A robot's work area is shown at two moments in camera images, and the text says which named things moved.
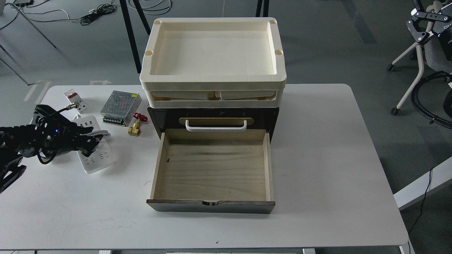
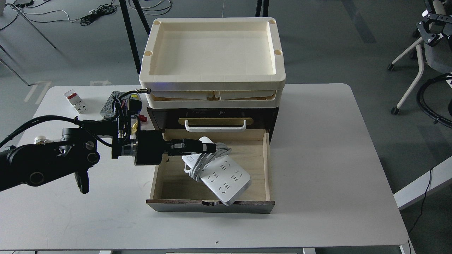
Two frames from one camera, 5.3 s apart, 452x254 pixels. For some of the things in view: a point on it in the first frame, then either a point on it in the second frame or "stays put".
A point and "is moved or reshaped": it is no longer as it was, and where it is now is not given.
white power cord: [96, 132] is moved or reshaped
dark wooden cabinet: [171, 118] stays put
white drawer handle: [215, 129] stays put
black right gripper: [443, 30] to [430, 38]
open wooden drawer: [221, 172] stays put
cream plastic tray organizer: [217, 62] stays put
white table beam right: [441, 177] stays put
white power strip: [100, 159] to [225, 176]
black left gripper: [50, 133] to [150, 147]
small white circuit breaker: [73, 97] stays put
